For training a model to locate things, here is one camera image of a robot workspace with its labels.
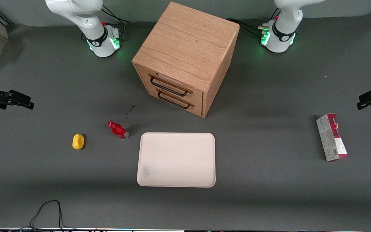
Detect red coke bottle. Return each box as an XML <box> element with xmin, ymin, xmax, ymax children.
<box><xmin>108</xmin><ymin>121</ymin><xmax>129</xmax><ymax>140</ymax></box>

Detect cream rectangular tray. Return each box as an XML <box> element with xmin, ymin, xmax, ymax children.
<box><xmin>137</xmin><ymin>132</ymin><xmax>216</xmax><ymax>188</ymax></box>

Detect red and grey carton box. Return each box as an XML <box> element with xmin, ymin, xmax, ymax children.
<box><xmin>316</xmin><ymin>113</ymin><xmax>349</xmax><ymax>162</ymax></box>

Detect yellow lemon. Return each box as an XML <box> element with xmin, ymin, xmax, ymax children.
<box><xmin>72</xmin><ymin>133</ymin><xmax>85</xmax><ymax>150</ymax></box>

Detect wooden two-drawer cabinet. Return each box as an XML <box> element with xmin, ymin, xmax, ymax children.
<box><xmin>132</xmin><ymin>2</ymin><xmax>240</xmax><ymax>118</ymax></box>

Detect grey aluminium frame rail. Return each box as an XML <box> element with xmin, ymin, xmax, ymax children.
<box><xmin>0</xmin><ymin>6</ymin><xmax>14</xmax><ymax>26</ymax></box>

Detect thin black looped cable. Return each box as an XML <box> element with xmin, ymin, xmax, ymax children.
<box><xmin>18</xmin><ymin>200</ymin><xmax>76</xmax><ymax>231</ymax></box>

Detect black right arm base cables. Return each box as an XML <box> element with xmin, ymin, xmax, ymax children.
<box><xmin>101</xmin><ymin>5</ymin><xmax>131</xmax><ymax>41</ymax></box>

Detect black arm base cables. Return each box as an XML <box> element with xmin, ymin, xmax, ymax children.
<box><xmin>101</xmin><ymin>5</ymin><xmax>131</xmax><ymax>41</ymax></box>
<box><xmin>226</xmin><ymin>8</ymin><xmax>281</xmax><ymax>38</ymax></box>

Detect black left arm base cables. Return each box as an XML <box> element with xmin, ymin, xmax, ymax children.
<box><xmin>226</xmin><ymin>8</ymin><xmax>281</xmax><ymax>38</ymax></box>

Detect black drawer handle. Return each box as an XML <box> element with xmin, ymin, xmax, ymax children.
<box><xmin>157</xmin><ymin>91</ymin><xmax>192</xmax><ymax>110</ymax></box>
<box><xmin>149</xmin><ymin>74</ymin><xmax>189</xmax><ymax>97</ymax></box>

